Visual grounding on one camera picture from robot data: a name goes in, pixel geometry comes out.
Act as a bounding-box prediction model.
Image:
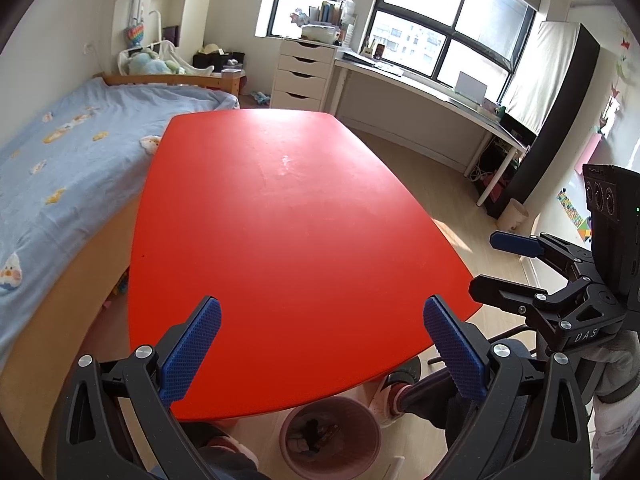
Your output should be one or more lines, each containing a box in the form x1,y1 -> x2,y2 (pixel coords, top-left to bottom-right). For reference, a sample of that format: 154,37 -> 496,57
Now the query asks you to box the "person's shoe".
205,435 -> 258,466
370,367 -> 423,428

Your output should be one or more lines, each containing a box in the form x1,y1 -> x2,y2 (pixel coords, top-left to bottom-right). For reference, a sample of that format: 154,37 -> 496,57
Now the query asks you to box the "white oval container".
300,23 -> 341,45

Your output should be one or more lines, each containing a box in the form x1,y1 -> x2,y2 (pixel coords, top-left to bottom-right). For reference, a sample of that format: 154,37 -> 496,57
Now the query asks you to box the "pink paper sheet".
580,132 -> 603,168

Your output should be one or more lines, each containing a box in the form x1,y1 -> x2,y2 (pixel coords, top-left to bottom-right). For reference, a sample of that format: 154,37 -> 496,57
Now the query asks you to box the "colourful wall sticker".
556,187 -> 593,243

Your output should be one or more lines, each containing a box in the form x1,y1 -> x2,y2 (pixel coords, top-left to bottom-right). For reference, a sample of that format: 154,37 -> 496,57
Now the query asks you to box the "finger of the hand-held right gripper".
467,272 -> 608,333
489,230 -> 601,286

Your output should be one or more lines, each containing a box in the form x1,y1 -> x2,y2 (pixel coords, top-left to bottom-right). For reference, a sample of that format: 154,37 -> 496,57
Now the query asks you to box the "person's right forearm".
590,395 -> 640,480

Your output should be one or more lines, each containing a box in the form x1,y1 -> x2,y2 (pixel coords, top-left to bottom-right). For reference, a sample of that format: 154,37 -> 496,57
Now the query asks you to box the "row of books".
307,0 -> 358,26

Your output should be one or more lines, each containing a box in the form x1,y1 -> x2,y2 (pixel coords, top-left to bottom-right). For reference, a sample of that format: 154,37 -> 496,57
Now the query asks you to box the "pink waste bin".
279,396 -> 383,480

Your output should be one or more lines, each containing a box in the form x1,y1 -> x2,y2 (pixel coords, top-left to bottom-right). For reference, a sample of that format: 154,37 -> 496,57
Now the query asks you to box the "person's right shoe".
370,367 -> 423,428

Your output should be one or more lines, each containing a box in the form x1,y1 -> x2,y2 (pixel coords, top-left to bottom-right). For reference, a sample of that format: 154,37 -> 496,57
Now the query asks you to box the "white cloth cover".
500,20 -> 581,136

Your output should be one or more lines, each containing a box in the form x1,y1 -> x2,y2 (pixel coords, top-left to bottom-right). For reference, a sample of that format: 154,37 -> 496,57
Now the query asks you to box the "white desk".
322,50 -> 528,207

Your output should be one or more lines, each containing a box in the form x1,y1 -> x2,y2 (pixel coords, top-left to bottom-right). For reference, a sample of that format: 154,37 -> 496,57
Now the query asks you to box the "person's left shoe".
205,435 -> 258,466

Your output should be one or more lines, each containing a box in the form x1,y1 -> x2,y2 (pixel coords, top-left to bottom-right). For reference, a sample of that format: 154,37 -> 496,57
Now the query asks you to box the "cream floor bin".
497,198 -> 530,233

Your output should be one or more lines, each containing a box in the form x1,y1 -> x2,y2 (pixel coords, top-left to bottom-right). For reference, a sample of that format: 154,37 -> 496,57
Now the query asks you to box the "bed with blue sheet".
0,71 -> 247,413
0,77 -> 240,376

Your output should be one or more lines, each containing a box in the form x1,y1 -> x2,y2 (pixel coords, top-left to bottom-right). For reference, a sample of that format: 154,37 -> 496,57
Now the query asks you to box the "white drawer unit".
271,37 -> 337,113

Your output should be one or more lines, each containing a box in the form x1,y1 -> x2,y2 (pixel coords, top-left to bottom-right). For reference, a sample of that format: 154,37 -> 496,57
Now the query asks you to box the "black cabinet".
482,22 -> 601,220

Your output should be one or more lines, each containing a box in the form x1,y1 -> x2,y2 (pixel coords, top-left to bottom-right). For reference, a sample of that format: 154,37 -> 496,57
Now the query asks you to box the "person's left leg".
197,447 -> 266,480

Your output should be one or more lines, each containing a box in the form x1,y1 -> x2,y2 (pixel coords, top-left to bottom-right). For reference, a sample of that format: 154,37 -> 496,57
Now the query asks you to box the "light blue plush toy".
127,50 -> 180,76

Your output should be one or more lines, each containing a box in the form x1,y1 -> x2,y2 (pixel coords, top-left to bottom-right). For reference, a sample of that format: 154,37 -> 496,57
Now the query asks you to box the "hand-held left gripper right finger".
422,294 -> 596,480

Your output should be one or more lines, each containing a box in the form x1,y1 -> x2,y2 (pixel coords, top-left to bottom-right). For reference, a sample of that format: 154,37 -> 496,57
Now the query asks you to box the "person's right hand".
592,330 -> 640,403

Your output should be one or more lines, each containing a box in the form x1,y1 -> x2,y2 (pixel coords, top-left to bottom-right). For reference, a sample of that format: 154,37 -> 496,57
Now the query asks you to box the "person's leg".
197,447 -> 266,480
402,367 -> 481,433

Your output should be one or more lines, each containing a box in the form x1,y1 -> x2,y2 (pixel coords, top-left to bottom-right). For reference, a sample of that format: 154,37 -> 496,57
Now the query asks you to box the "black bag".
192,51 -> 247,73

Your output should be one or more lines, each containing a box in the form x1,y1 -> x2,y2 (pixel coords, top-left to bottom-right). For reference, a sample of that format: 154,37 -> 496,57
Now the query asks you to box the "red table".
127,110 -> 483,423

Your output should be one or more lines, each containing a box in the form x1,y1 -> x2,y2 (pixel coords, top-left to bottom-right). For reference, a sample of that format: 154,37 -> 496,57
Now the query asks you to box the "white box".
454,71 -> 488,101

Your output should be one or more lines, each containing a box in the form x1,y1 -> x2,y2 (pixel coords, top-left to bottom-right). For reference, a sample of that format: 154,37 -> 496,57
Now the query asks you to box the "person's right leg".
402,367 -> 481,433

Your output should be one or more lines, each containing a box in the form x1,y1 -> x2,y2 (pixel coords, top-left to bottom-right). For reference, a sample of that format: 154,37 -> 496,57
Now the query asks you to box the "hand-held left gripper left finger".
50,295 -> 223,480

